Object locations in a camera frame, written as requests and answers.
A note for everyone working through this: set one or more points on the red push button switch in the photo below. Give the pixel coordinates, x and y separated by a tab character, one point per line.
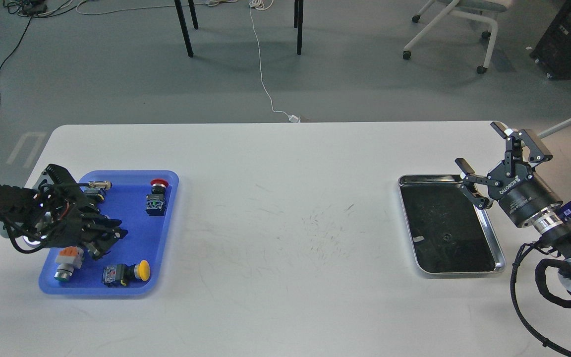
156	203

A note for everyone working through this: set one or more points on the blue plastic tray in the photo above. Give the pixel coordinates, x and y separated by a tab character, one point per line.
145	240

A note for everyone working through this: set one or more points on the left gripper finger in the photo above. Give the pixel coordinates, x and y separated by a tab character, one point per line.
99	245
99	227

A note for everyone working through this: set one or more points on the yellow push button switch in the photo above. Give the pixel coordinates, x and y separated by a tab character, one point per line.
122	274

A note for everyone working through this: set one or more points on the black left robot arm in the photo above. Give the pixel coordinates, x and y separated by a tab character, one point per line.
59	213

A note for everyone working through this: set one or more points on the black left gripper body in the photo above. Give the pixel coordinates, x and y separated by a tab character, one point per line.
73	230

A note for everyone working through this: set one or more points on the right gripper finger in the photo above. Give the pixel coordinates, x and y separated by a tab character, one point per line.
469	181
522	146

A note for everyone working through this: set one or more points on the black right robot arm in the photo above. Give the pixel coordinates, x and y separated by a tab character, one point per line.
552	273

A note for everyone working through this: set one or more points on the silver metal tray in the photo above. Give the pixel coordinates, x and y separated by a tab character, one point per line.
434	205

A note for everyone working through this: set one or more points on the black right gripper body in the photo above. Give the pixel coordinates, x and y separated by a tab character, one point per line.
522	195

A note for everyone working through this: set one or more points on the orange grey push button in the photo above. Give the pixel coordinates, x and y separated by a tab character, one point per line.
68	259

